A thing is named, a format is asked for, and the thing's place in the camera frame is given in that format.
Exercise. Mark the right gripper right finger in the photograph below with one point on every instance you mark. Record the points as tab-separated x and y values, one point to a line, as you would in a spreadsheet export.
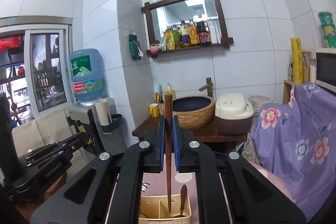
185	162

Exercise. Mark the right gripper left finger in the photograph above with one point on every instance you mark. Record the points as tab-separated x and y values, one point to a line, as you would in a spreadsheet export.
154	159

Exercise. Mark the yellow mug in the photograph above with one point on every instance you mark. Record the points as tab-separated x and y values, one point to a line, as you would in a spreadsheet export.
154	110

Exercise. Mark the pink polka dot tablecloth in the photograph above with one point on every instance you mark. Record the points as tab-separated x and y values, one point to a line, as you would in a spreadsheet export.
226	189

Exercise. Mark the woven basin sink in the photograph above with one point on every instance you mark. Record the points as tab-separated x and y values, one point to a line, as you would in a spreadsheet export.
193	112

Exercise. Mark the water dispenser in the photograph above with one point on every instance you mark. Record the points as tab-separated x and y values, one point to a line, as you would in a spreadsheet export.
85	119

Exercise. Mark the yellow soap bottle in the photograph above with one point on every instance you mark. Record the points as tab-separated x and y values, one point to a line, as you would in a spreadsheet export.
170	90

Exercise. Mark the beige plastic utensil holder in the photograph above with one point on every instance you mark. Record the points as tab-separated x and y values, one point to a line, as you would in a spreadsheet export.
154	209

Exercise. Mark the white brown rice cooker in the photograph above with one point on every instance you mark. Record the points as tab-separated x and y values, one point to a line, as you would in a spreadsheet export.
233	114

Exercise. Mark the bamboo style faucet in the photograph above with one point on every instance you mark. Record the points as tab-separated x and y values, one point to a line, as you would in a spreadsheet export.
208	87

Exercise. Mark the green hanging packet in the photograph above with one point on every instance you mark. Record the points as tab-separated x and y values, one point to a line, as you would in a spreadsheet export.
135	49

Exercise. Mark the blue water jug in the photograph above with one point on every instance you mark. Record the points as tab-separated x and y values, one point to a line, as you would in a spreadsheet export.
86	75

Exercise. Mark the purple floral cloth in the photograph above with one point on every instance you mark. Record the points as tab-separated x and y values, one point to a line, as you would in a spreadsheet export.
296	142

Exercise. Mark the dark soy sauce bottle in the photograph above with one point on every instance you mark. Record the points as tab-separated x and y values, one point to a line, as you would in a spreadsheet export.
203	33

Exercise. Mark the yellow oil bottle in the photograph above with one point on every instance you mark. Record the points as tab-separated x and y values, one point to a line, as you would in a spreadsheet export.
193	33

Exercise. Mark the wooden framed mirror shelf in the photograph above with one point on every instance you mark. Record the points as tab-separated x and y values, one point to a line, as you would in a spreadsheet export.
167	25

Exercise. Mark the yellow roll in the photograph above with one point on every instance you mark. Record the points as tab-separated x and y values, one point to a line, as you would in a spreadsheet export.
297	60

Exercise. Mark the white microwave oven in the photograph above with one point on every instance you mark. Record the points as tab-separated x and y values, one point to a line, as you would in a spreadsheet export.
325	75

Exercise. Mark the stacked green cups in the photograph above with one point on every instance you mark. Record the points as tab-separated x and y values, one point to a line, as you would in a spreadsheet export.
328	29

